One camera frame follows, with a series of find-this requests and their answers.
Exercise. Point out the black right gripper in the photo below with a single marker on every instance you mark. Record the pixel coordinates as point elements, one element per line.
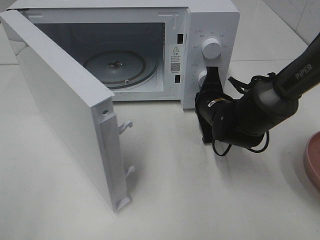
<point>211,93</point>

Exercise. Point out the pink round plate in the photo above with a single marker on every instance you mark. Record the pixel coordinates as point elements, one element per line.
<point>311,160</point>

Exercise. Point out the white microwave door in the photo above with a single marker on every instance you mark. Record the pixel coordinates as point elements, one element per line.
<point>76,105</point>

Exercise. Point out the lower white timer knob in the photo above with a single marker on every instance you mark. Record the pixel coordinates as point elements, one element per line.
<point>201,77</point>

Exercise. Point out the upper white power knob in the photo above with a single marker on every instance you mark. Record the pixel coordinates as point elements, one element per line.
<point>211,47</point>

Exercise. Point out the white warning label sticker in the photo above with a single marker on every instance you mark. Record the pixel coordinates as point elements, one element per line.
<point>175,59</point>

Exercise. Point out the white microwave oven body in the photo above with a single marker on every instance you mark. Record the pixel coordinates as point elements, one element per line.
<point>85,28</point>

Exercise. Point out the glass microwave turntable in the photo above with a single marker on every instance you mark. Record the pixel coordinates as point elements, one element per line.
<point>118,69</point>

